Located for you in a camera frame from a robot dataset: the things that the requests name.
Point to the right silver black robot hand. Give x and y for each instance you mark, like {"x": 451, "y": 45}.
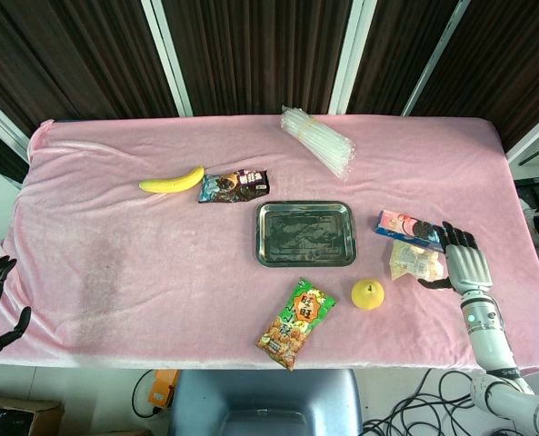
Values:
{"x": 468, "y": 268}

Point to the clear bag of pastries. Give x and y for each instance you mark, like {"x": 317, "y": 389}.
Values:
{"x": 414, "y": 263}

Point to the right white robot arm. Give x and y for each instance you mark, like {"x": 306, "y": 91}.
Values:
{"x": 501, "y": 359}

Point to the metal tray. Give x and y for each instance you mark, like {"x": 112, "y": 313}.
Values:
{"x": 306, "y": 234}

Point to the blue cookie box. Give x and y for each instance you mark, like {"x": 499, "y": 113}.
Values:
{"x": 407, "y": 228}

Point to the yellow apple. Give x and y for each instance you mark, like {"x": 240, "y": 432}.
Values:
{"x": 368, "y": 294}

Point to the cardboard box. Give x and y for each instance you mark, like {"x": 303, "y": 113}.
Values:
{"x": 16, "y": 415}

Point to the pink table cloth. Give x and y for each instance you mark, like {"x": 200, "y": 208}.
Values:
{"x": 160, "y": 272}

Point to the green snack bag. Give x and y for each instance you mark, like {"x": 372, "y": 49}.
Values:
{"x": 294, "y": 323}

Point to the orange power strip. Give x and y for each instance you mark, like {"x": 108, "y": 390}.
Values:
{"x": 165, "y": 386}

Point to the pack of clear straws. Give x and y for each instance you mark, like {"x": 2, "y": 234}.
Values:
{"x": 316, "y": 138}

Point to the yellow banana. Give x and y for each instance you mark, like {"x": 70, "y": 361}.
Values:
{"x": 173, "y": 181}

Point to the blue grey chair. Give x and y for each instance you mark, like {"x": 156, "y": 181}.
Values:
{"x": 264, "y": 404}

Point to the dark chocolate snack packet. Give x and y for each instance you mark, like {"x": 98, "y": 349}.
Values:
{"x": 232, "y": 185}

